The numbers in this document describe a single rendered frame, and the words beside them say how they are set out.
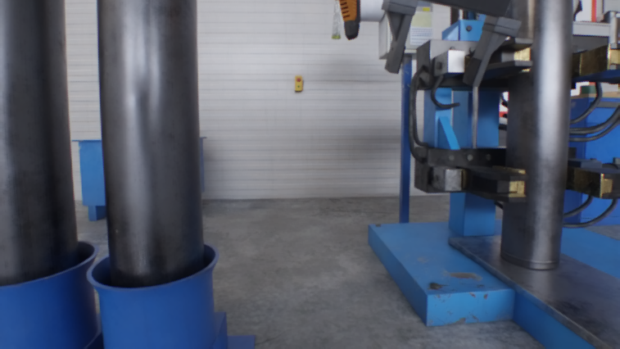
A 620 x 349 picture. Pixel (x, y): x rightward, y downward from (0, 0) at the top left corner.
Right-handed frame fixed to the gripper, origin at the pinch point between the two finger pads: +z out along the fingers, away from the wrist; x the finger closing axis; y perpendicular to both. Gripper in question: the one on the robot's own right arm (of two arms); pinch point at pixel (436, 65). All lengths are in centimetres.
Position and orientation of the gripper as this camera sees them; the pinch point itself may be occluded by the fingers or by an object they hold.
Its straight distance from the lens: 51.6
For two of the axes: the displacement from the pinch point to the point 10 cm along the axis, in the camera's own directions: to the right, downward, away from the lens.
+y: 0.9, 4.7, -8.8
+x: 9.8, 1.0, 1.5
